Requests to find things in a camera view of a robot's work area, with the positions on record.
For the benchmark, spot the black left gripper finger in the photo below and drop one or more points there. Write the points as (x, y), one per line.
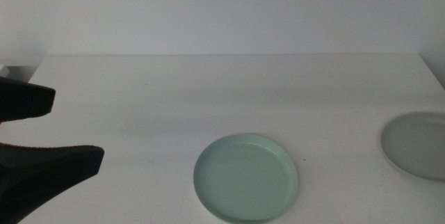
(24, 100)

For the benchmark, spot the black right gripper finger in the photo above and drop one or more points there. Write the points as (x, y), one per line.
(41, 175)

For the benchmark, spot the pale green shallow bowl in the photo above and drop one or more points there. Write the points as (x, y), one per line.
(247, 182)

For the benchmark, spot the grey shallow bowl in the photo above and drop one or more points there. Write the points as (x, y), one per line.
(417, 144)

